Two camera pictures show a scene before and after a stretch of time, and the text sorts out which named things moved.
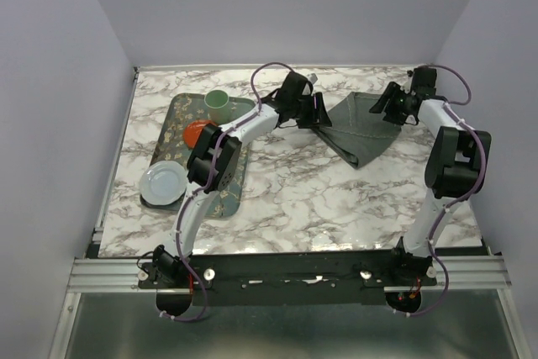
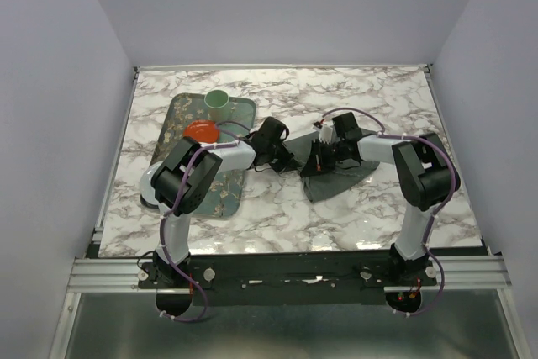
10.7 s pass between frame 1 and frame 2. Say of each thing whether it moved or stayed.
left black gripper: moved
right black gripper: moved
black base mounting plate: stayed
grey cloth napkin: moved
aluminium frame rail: stayed
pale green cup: stayed
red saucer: stayed
